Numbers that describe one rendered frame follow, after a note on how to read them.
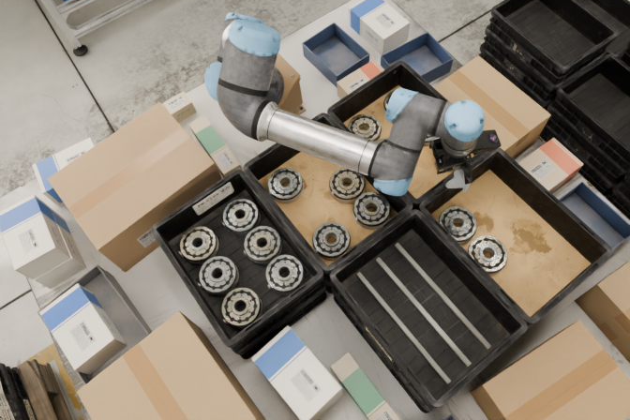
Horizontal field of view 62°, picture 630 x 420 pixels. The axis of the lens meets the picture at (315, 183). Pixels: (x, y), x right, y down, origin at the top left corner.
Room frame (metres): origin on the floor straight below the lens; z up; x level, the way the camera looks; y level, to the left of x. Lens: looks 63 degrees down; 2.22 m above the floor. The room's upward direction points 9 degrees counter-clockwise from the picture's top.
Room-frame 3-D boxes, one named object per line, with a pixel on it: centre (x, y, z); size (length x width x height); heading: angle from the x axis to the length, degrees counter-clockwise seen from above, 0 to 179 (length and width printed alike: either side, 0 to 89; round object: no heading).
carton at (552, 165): (0.69, -0.71, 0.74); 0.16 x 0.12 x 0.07; 118
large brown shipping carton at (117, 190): (0.82, 0.53, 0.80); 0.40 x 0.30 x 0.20; 123
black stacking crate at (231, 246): (0.51, 0.23, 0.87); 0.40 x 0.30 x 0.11; 29
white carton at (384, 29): (1.37, -0.32, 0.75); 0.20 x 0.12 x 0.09; 29
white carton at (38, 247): (0.68, 0.84, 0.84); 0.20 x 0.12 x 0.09; 24
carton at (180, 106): (1.11, 0.50, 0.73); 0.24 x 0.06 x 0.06; 118
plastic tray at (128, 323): (0.41, 0.66, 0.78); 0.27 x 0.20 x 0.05; 35
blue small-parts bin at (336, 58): (1.27, -0.14, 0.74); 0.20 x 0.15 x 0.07; 30
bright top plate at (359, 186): (0.69, -0.09, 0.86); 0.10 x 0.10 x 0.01
